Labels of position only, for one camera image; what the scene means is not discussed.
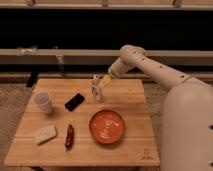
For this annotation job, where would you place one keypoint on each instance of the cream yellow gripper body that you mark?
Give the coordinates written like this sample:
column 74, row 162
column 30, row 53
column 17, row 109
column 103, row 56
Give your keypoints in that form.
column 105, row 80

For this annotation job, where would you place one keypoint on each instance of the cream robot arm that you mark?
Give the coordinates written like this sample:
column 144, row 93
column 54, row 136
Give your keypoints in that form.
column 187, row 114

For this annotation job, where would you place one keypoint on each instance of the black rectangular box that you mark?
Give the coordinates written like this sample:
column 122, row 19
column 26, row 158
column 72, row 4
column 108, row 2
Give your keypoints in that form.
column 74, row 102

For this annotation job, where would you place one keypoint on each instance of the wooden table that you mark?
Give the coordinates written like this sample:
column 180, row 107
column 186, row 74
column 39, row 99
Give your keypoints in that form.
column 125, row 96

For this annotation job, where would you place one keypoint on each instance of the orange bowl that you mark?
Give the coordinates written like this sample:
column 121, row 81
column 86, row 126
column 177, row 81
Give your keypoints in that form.
column 107, row 126

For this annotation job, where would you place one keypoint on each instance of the white paper cup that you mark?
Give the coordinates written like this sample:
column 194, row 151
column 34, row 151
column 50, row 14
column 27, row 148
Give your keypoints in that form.
column 43, row 101

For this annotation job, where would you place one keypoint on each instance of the dried red chili pepper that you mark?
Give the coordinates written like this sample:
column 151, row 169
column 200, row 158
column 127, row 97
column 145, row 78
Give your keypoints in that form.
column 69, row 137

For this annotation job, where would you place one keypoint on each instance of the white sponge block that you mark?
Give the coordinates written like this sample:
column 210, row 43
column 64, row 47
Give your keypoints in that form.
column 44, row 134

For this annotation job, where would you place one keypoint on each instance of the wooden rail beam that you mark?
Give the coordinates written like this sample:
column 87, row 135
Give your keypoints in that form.
column 100, row 57

